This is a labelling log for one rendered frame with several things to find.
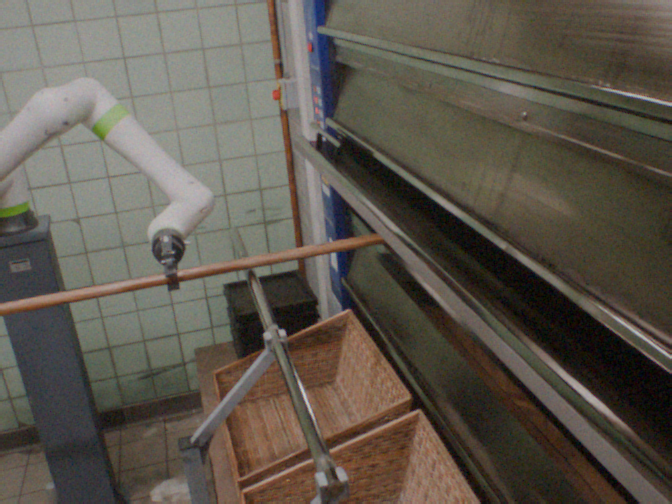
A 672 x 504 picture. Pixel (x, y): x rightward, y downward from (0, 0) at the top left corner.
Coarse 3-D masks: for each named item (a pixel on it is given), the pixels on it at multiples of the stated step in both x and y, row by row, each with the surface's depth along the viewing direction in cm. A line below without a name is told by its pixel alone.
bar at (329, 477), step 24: (240, 240) 202; (264, 312) 157; (264, 336) 148; (264, 360) 149; (288, 360) 137; (240, 384) 149; (288, 384) 130; (312, 408) 123; (312, 432) 115; (192, 456) 151; (312, 456) 111; (192, 480) 153; (336, 480) 104
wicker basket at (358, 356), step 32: (352, 320) 222; (256, 352) 222; (352, 352) 221; (256, 384) 226; (320, 384) 233; (352, 384) 218; (384, 384) 194; (256, 416) 221; (288, 416) 220; (320, 416) 218; (352, 416) 216; (384, 416) 178; (256, 448) 206; (288, 448) 205; (256, 480) 193; (352, 480) 182
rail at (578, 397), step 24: (312, 144) 191; (336, 168) 165; (360, 192) 146; (384, 216) 131; (408, 240) 120; (432, 264) 110; (456, 288) 101; (480, 312) 94; (504, 336) 88; (528, 360) 83; (552, 360) 80; (552, 384) 78; (576, 384) 76; (576, 408) 74; (600, 408) 71; (600, 432) 70; (624, 432) 67; (624, 456) 66; (648, 456) 64; (648, 480) 63
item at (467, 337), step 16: (352, 208) 218; (368, 224) 203; (384, 256) 188; (400, 272) 176; (416, 288) 166; (432, 304) 157; (448, 320) 148; (464, 336) 141; (480, 352) 134; (496, 368) 128; (512, 384) 123; (528, 400) 117; (528, 416) 119; (544, 416) 113; (544, 432) 114; (560, 432) 109; (560, 448) 109; (576, 448) 105; (576, 464) 105; (592, 464) 101; (592, 480) 101; (608, 480) 98; (608, 496) 98; (624, 496) 95
